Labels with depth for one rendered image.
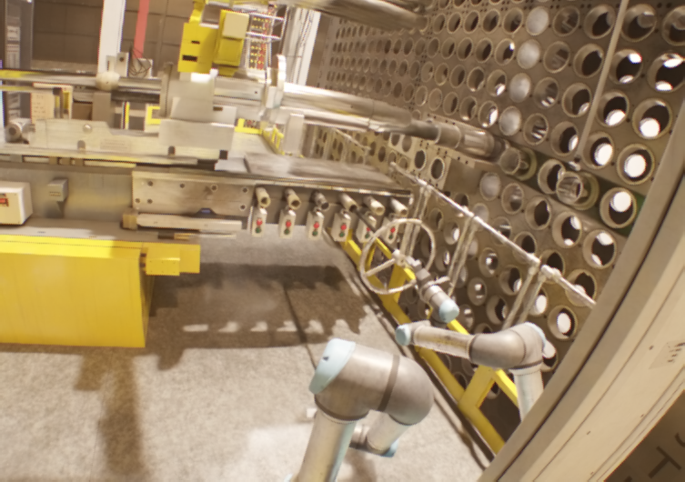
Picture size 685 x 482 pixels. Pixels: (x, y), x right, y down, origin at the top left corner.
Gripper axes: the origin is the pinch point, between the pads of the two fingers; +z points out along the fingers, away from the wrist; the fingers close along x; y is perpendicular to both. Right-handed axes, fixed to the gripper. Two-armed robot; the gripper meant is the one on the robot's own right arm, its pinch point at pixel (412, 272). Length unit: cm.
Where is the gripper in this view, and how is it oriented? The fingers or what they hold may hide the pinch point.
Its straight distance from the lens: 161.8
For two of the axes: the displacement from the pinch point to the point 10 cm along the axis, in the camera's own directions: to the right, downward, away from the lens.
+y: -8.9, 4.3, -1.5
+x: 2.9, 8.0, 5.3
